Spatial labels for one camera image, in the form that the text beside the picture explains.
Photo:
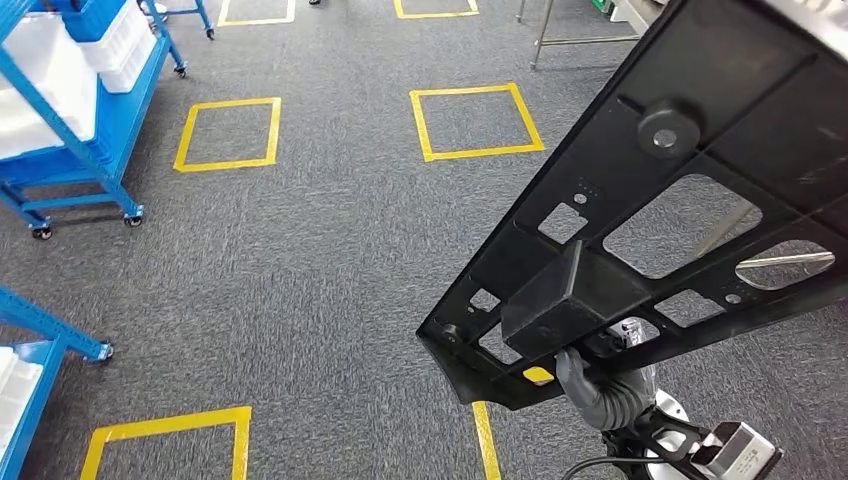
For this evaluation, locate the large white plastic bin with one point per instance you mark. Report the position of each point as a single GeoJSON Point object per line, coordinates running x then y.
{"type": "Point", "coordinates": [40, 86]}

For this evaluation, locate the yellow floor tape square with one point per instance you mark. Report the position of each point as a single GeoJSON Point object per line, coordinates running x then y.
{"type": "Point", "coordinates": [166, 424]}
{"type": "Point", "coordinates": [420, 126]}
{"type": "Point", "coordinates": [255, 22]}
{"type": "Point", "coordinates": [487, 444]}
{"type": "Point", "coordinates": [434, 14]}

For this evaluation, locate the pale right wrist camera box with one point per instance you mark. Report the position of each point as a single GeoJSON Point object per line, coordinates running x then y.
{"type": "Point", "coordinates": [742, 450]}

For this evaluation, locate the metal table frame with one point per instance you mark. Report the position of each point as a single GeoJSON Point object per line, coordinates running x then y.
{"type": "Point", "coordinates": [542, 33]}

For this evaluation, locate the blue plastic bin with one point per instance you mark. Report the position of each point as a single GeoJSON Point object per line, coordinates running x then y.
{"type": "Point", "coordinates": [86, 16]}

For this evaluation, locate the black plastic plate part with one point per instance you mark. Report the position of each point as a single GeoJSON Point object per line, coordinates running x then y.
{"type": "Point", "coordinates": [729, 66]}

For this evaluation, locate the blue wheeled cart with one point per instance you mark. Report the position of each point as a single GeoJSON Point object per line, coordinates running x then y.
{"type": "Point", "coordinates": [199, 13]}

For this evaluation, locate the blue wheeled shelf rack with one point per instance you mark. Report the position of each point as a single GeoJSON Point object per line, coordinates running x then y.
{"type": "Point", "coordinates": [126, 126]}
{"type": "Point", "coordinates": [53, 321]}

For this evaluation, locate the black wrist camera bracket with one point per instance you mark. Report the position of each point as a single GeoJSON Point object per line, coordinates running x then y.
{"type": "Point", "coordinates": [623, 437]}

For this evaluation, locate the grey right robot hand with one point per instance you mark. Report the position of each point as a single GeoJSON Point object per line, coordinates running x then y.
{"type": "Point", "coordinates": [619, 404]}

